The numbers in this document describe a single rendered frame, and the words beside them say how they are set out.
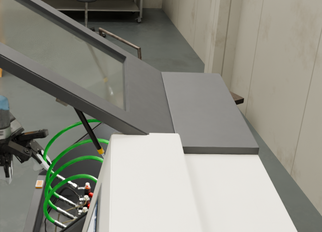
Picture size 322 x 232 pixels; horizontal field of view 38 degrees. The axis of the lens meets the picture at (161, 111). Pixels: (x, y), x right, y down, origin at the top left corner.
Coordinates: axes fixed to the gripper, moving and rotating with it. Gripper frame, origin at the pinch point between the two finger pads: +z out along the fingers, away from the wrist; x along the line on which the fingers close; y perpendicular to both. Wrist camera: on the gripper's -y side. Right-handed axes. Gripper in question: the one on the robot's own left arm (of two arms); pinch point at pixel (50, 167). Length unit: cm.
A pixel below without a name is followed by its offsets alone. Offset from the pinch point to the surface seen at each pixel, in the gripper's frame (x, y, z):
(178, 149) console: 42, -58, 18
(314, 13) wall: -217, -152, 44
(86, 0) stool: -551, 53, -140
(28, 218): -0.7, 23.6, 11.9
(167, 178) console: 58, -54, 19
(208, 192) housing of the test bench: 49, -58, 32
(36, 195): -17.1, 23.3, 7.1
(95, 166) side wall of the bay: -37.7, 0.2, 15.5
